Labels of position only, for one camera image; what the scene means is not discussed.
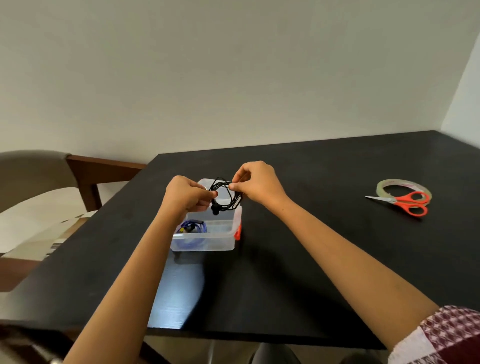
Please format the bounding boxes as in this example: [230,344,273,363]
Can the person's left hand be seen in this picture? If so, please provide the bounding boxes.
[161,175,219,224]

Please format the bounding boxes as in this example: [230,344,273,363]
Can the person's right hand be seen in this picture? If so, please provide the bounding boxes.
[227,160,290,215]

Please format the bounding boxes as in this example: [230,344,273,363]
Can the blue wired earphones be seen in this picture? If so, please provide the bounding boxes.
[175,219,208,250]

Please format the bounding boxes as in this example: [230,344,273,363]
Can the black wired earphones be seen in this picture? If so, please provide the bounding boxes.
[208,176,245,217]

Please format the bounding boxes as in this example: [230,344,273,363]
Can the clear plastic box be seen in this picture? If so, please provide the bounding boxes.
[170,187,243,253]

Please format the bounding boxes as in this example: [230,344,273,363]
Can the clear tape roll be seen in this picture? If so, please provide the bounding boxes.
[376,178,433,205]

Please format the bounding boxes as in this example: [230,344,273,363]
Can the red-handled scissors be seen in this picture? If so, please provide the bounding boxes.
[364,190,431,218]

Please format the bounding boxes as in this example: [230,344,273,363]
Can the person's left forearm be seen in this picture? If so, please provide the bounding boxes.
[62,209,188,364]

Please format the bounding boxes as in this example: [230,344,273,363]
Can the person's right forearm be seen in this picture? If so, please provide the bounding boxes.
[269,198,440,352]

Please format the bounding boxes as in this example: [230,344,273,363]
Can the person's dark trouser leg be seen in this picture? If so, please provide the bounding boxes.
[251,343,303,364]

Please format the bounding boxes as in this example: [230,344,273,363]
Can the clear plastic lid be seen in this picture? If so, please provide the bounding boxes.
[196,178,235,206]

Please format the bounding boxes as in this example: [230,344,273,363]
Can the beige seat cushion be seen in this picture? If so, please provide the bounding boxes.
[1,211,93,262]

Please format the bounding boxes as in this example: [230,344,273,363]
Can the beige cushioned chair back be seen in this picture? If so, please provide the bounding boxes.
[0,149,79,215]

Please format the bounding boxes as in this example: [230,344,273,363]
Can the maroon white patterned right sleeve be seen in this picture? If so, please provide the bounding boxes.
[388,305,480,364]

